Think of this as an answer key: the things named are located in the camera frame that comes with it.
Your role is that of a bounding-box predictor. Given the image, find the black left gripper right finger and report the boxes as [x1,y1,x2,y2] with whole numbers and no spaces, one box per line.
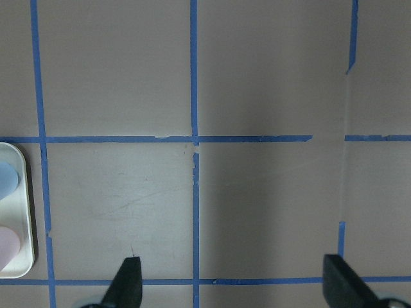
[322,254,388,308]

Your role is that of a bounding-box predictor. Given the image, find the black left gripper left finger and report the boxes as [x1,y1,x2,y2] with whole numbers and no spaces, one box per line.
[100,257,143,308]

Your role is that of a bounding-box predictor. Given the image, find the pink plastic cup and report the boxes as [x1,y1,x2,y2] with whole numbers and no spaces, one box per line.
[0,227,21,270]

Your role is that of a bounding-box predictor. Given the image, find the blue plastic cup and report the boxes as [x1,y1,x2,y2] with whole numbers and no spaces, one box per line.
[0,162,19,199]

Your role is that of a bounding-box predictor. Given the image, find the cream plastic tray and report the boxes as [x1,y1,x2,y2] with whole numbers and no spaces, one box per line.
[1,142,35,279]

